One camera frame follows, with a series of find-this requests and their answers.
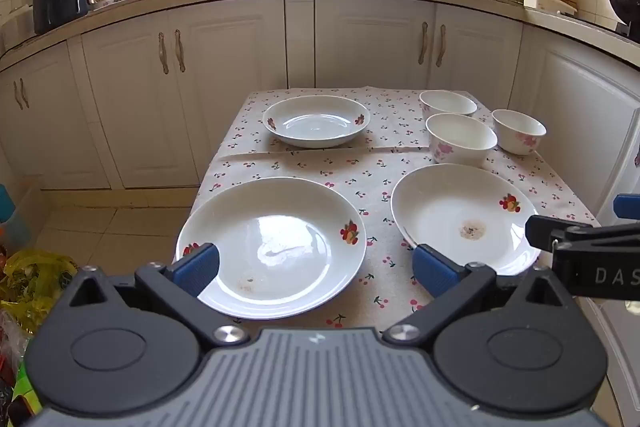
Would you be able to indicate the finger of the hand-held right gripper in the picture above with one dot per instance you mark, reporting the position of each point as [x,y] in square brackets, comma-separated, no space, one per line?
[575,267]
[629,206]

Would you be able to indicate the stained white fruit print plate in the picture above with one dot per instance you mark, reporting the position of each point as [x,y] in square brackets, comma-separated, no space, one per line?
[450,212]

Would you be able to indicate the blue plastic container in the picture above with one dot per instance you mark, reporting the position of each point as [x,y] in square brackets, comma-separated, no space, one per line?
[6,207]

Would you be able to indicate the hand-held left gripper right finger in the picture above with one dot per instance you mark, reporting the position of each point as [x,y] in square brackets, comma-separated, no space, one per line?
[435,269]

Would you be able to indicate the white appliance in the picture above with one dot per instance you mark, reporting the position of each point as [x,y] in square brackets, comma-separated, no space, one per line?
[620,167]

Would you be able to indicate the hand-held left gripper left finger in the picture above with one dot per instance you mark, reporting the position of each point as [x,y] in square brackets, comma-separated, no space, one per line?
[200,264]

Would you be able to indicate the yellow plastic bag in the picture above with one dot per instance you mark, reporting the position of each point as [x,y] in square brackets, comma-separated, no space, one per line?
[35,277]

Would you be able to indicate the deep white fruit print plate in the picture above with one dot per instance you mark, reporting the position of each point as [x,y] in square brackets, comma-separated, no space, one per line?
[315,122]

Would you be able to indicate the white pink flower bowl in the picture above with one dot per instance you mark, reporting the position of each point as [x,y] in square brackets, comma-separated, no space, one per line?
[460,137]
[447,102]
[517,129]

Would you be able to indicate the white plastic tray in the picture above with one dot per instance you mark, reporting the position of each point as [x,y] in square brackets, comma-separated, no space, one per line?
[547,2]

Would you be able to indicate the white kitchen cabinet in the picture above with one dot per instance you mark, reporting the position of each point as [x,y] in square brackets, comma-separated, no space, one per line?
[225,72]

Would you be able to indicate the cherry print tablecloth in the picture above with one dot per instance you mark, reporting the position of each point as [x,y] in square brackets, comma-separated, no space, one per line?
[370,167]

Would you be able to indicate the large white fruit print plate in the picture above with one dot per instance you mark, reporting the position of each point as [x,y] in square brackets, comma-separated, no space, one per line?
[280,227]

